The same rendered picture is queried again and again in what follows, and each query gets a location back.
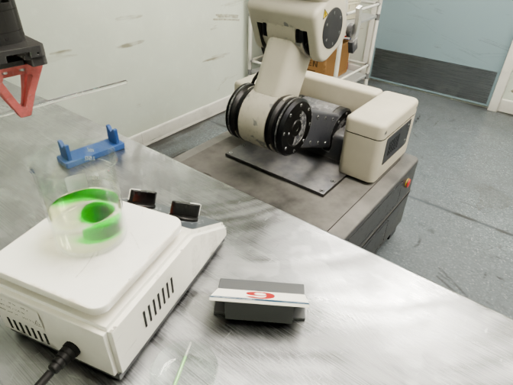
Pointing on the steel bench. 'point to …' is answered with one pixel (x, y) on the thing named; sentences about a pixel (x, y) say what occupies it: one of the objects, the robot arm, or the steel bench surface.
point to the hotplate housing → (145, 312)
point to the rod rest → (114, 138)
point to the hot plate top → (30, 264)
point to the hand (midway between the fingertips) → (23, 110)
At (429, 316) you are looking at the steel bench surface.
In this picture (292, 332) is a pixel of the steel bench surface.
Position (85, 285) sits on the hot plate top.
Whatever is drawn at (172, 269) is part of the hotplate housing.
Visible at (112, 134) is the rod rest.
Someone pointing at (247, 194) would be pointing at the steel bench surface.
